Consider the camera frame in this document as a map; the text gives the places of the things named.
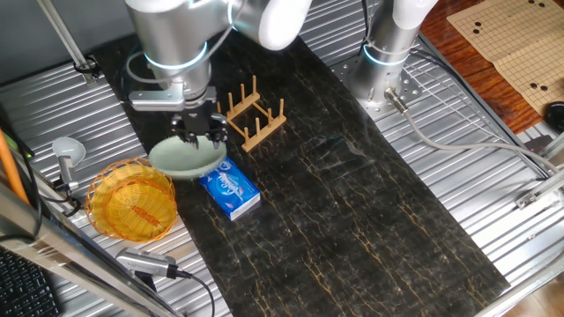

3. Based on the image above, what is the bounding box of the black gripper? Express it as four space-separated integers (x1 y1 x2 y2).
169 85 230 151

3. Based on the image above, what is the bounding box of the pale green plate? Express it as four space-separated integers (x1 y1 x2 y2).
148 134 228 181

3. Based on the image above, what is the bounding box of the wooden dish rack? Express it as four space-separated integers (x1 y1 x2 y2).
215 74 287 153

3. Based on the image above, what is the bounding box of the blue tissue pack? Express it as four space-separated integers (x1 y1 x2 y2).
198 158 262 221

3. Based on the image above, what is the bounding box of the yellow wicker basket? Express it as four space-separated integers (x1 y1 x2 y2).
90 169 179 242
85 157 175 239

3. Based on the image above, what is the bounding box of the black marble pattern mat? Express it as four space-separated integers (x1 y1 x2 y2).
92 26 511 317

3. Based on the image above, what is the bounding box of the slanted metal rod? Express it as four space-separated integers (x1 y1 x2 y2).
36 0 99 85

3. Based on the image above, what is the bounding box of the orange tube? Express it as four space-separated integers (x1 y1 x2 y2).
0 129 30 204

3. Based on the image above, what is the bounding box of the black keyboard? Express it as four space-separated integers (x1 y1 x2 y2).
0 247 63 317

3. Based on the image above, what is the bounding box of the tan Go board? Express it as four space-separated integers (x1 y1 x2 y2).
446 0 564 117

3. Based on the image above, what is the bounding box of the black round object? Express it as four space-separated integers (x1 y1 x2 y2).
545 100 564 134

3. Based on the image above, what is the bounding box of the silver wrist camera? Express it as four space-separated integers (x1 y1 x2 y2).
127 82 187 113

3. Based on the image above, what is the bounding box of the silver camera on stand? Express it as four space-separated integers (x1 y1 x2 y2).
115 247 181 280

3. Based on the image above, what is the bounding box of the black camera cable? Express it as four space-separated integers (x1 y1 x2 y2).
175 269 217 317

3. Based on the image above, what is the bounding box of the aluminium frame bar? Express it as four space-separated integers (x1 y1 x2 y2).
0 182 180 317

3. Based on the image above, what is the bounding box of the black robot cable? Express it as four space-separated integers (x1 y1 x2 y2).
360 0 372 48

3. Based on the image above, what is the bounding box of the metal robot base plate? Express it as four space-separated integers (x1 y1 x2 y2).
329 51 425 121

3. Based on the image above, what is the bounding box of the thick grey robot cable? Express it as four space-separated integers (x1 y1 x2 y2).
383 86 561 175

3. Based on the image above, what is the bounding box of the aluminium bracket profile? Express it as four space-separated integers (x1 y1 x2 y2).
514 169 564 210

